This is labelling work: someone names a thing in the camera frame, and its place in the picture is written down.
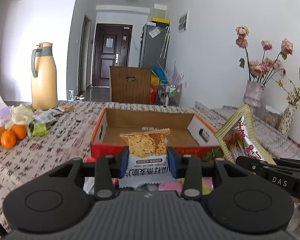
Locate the long orange snack pack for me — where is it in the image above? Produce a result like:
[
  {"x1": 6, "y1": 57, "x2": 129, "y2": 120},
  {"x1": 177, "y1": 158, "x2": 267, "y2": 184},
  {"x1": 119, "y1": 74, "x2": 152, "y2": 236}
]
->
[{"x1": 215, "y1": 104, "x2": 275, "y2": 165}]

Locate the white pumpkin oat crisp pack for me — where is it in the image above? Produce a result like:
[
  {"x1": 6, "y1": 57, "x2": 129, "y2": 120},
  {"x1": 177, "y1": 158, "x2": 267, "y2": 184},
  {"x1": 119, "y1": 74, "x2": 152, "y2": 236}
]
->
[{"x1": 119, "y1": 128, "x2": 175, "y2": 188}]

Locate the spotted small vase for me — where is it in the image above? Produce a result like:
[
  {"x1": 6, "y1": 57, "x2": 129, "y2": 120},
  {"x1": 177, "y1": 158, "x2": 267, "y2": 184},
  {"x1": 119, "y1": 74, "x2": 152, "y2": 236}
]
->
[{"x1": 278, "y1": 103, "x2": 296, "y2": 137}]

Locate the pink snack pack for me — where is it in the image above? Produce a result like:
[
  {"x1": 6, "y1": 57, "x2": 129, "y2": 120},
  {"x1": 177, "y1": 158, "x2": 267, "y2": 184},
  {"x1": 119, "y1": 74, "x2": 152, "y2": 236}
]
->
[{"x1": 158, "y1": 181, "x2": 183, "y2": 196}]

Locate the small green snack pack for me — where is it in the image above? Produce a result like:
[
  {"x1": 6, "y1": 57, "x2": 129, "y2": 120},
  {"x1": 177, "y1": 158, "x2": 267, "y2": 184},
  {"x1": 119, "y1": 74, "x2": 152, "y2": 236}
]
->
[{"x1": 32, "y1": 123, "x2": 48, "y2": 137}]

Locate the orange mandarin front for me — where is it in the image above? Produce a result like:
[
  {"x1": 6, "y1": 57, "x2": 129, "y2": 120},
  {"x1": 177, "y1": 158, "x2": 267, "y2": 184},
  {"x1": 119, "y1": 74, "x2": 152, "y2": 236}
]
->
[{"x1": 0, "y1": 131, "x2": 17, "y2": 150}]

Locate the orange mandarin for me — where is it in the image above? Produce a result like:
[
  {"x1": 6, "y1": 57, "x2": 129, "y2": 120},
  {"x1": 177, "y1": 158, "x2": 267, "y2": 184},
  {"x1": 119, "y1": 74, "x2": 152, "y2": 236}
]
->
[
  {"x1": 11, "y1": 125, "x2": 27, "y2": 140},
  {"x1": 0, "y1": 131, "x2": 17, "y2": 150}
]

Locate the orange mandarin back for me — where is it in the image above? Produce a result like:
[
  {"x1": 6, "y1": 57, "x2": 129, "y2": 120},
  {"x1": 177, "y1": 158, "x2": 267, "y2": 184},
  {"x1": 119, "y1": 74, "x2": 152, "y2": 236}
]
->
[{"x1": 11, "y1": 125, "x2": 27, "y2": 140}]

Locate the red cardboard snack box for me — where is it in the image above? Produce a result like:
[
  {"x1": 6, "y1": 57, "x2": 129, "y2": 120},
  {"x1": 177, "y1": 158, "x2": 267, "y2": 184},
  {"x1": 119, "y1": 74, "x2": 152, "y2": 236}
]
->
[{"x1": 90, "y1": 108, "x2": 219, "y2": 160}]

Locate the pink textured flower vase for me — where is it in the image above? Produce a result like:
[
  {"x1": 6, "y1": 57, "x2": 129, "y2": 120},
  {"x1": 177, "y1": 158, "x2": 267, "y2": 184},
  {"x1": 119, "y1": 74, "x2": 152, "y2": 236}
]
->
[{"x1": 243, "y1": 80, "x2": 264, "y2": 115}]

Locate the white cloth flower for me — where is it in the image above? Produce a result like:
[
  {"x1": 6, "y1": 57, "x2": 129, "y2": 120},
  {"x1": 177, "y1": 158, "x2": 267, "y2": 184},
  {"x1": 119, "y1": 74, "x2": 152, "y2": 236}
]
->
[{"x1": 5, "y1": 103, "x2": 34, "y2": 138}]

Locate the dried pink roses bouquet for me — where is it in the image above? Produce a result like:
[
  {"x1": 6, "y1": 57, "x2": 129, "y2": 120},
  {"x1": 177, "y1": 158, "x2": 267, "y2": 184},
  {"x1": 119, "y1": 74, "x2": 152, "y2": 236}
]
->
[{"x1": 235, "y1": 25, "x2": 294, "y2": 86}]

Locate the yellow thermos jug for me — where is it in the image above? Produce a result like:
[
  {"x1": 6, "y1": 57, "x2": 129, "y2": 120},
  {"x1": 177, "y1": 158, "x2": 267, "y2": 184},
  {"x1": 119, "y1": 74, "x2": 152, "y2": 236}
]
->
[{"x1": 31, "y1": 42, "x2": 58, "y2": 110}]

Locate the wooden chair back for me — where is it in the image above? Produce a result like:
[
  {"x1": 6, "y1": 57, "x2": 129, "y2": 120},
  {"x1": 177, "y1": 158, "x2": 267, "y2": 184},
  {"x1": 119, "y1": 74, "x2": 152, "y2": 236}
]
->
[{"x1": 109, "y1": 66, "x2": 151, "y2": 104}]

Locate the dark brown entrance door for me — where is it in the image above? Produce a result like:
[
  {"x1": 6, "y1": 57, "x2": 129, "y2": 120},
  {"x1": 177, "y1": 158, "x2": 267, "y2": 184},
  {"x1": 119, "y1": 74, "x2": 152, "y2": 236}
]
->
[{"x1": 91, "y1": 23, "x2": 133, "y2": 87}]

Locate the grey refrigerator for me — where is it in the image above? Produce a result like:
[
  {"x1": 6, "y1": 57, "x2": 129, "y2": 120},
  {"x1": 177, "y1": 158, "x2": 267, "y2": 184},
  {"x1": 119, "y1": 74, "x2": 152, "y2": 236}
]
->
[{"x1": 139, "y1": 23, "x2": 170, "y2": 69}]

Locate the wire rack with bottles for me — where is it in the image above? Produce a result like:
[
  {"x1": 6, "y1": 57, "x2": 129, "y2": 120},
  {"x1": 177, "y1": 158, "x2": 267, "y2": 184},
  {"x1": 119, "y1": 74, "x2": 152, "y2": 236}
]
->
[{"x1": 156, "y1": 81, "x2": 182, "y2": 107}]

